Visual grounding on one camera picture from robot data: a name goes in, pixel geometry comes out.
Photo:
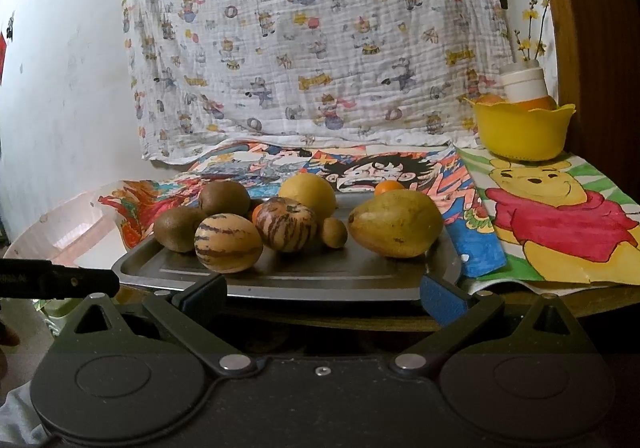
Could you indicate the yellow plastic bowl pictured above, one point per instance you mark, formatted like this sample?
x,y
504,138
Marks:
x,y
515,134

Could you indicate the large brown kiwi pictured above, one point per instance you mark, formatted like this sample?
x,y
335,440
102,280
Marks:
x,y
175,228

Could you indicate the striped pepino melon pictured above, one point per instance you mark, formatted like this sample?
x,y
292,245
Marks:
x,y
286,225
227,243

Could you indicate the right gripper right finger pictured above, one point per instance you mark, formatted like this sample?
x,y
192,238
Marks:
x,y
544,327

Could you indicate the colourful anime drawing mat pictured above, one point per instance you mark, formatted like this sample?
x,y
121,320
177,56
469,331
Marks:
x,y
267,171

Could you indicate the yellow lemon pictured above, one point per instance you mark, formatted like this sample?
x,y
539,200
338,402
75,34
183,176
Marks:
x,y
311,191

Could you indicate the small orange mandarin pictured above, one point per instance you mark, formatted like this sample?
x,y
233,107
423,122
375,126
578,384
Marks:
x,y
255,213

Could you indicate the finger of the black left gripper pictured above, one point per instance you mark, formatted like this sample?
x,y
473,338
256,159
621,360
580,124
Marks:
x,y
43,280

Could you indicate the white jar with flowers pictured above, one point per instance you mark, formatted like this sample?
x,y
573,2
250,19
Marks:
x,y
524,80

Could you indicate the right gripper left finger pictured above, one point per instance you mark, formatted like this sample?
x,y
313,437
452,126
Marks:
x,y
97,326

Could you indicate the dark metal baking tray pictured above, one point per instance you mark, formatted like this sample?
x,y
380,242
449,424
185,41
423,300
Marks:
x,y
314,274

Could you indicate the tiny brown kiwi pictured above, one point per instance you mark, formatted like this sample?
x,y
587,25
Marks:
x,y
333,233

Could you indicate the orange fruit in bowl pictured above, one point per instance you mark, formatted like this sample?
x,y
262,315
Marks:
x,y
543,103

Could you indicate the grey sleeve forearm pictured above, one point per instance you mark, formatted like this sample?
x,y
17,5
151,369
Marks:
x,y
20,425

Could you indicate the yellow-green mango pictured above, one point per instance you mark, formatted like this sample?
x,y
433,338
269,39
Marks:
x,y
398,224

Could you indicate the white cartoon print blanket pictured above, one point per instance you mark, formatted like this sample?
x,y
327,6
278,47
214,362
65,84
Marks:
x,y
309,72

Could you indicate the dark brown kiwi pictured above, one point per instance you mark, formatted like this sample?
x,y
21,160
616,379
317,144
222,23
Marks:
x,y
224,196

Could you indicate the Winnie the Pooh drawing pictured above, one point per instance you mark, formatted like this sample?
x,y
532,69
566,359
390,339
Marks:
x,y
561,221

